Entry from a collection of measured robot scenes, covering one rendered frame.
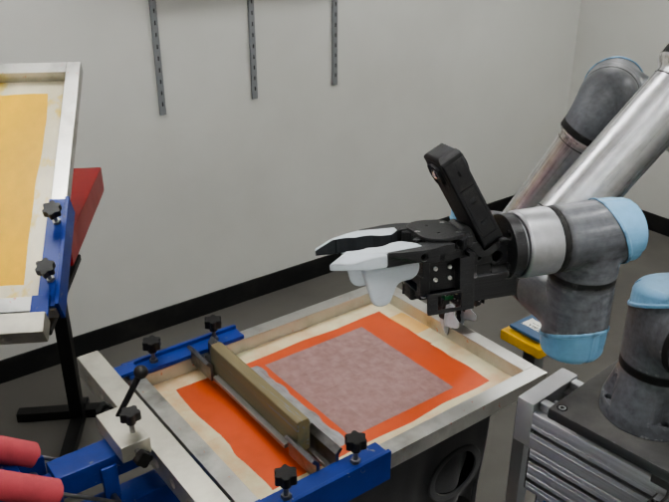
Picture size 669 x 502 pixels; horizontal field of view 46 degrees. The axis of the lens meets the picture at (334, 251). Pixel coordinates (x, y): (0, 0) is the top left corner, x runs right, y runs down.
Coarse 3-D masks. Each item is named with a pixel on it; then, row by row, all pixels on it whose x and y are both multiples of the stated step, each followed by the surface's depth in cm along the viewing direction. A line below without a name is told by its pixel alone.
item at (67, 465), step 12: (96, 444) 149; (108, 444) 149; (72, 456) 146; (84, 456) 146; (96, 456) 146; (108, 456) 146; (48, 468) 144; (60, 468) 143; (72, 468) 143; (84, 468) 143; (96, 468) 145; (120, 468) 148; (132, 468) 150; (72, 480) 142; (84, 480) 144; (96, 480) 146; (72, 492) 143
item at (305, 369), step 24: (336, 336) 201; (360, 336) 201; (384, 336) 201; (408, 336) 201; (264, 360) 191; (288, 360) 191; (312, 360) 191; (336, 360) 191; (360, 360) 191; (384, 360) 191; (192, 384) 182; (216, 384) 182; (288, 384) 182; (312, 384) 182; (192, 408) 173; (216, 408) 173; (240, 408) 173
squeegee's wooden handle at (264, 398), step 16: (224, 352) 175; (224, 368) 174; (240, 368) 169; (240, 384) 170; (256, 384) 164; (256, 400) 165; (272, 400) 159; (288, 400) 159; (272, 416) 160; (288, 416) 155; (304, 416) 154; (288, 432) 156; (304, 432) 154; (304, 448) 156
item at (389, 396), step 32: (416, 352) 194; (352, 384) 182; (384, 384) 182; (416, 384) 182; (448, 384) 182; (480, 384) 182; (320, 416) 171; (352, 416) 171; (384, 416) 171; (416, 416) 171; (256, 448) 161; (288, 448) 161
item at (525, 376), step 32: (288, 320) 202; (320, 320) 207; (480, 352) 191; (128, 384) 177; (512, 384) 176; (160, 416) 165; (448, 416) 165; (480, 416) 169; (192, 448) 156; (384, 448) 156; (416, 448) 159; (224, 480) 148
